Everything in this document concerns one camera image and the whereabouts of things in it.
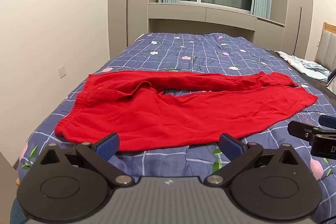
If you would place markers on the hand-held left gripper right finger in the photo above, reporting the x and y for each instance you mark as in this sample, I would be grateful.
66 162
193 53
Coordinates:
230 146

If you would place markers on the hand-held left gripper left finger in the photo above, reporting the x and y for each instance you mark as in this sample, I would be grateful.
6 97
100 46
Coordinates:
109 146

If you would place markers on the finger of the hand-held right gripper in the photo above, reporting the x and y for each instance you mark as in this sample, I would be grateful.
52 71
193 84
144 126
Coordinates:
299 129
328 121

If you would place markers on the red pants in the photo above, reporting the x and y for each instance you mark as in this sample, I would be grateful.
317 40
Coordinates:
170 113

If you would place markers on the light floral pillow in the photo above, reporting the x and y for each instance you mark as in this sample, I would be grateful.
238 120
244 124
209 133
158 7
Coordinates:
302 62

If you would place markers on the grey padded headboard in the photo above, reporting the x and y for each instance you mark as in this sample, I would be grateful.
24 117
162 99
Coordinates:
329 48

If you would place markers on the blue floral checked blanket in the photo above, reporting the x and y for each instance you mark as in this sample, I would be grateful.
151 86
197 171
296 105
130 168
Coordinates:
199 53

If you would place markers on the blue cloth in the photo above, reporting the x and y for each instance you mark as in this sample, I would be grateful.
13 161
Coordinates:
17 213

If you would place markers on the white wall socket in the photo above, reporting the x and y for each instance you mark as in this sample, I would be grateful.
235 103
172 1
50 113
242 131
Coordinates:
62 71

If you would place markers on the wooden bed frame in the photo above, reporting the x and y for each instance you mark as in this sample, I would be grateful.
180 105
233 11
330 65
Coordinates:
17 181

